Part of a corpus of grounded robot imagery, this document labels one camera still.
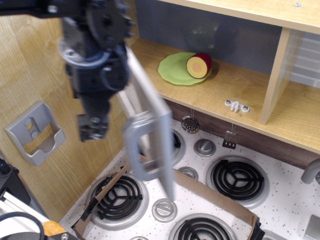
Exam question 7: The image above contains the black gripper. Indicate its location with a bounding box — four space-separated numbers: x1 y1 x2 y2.
58 38 129 142

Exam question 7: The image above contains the silver microwave door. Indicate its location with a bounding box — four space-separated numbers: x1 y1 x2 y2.
117 47 175 201

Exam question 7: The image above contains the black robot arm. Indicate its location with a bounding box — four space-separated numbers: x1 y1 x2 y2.
0 0 133 142

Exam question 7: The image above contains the front left stove burner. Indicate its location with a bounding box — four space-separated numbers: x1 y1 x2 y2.
91 173 149 231

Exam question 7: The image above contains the stove burner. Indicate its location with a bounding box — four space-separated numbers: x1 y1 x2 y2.
205 155 270 210
91 173 149 231
136 128 187 170
167 213 237 240

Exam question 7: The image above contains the back left stove burner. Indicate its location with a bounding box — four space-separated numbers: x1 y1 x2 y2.
136 128 187 170

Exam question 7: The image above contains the green plate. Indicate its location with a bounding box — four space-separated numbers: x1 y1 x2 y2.
158 52 212 86

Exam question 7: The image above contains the hanging silver strainer spoon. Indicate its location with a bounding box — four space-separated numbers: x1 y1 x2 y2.
181 108 200 135

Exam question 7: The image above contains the black device at left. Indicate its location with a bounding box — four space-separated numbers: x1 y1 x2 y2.
0 158 31 205

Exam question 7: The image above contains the middle silver stove knob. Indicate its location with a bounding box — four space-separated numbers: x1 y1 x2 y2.
178 166 199 181

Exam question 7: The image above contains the silver stove knob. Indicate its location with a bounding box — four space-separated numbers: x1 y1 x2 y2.
151 198 178 223
178 166 199 181
193 139 217 157

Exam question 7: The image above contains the orange object bottom left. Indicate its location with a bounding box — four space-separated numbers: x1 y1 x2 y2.
42 220 66 237

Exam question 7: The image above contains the front silver stove knob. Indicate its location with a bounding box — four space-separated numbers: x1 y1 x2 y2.
151 198 178 223

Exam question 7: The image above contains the back silver stove knob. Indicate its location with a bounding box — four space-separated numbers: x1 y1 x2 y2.
193 139 217 157

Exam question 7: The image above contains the red toy fruit half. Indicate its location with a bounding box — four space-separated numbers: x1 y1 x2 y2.
186 52 213 79

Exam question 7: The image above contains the hanging toy spatula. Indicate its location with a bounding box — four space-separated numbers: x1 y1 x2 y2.
222 123 239 150

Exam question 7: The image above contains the white door latch clip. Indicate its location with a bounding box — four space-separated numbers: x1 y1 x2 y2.
224 99 250 113

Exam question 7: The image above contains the front right stove burner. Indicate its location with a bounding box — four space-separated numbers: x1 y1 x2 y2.
167 213 237 240

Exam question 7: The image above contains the back right stove burner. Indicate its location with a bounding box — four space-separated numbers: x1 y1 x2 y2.
205 155 270 210

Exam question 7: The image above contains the wooden shelf unit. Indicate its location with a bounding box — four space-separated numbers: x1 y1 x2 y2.
131 0 320 153

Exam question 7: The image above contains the grey faucet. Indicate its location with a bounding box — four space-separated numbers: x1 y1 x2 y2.
301 158 320 184

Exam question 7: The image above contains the grey wall phone holder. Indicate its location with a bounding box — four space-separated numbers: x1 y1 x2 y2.
4 100 66 167

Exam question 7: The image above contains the cardboard strip frame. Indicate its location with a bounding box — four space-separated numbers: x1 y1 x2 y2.
65 171 265 240

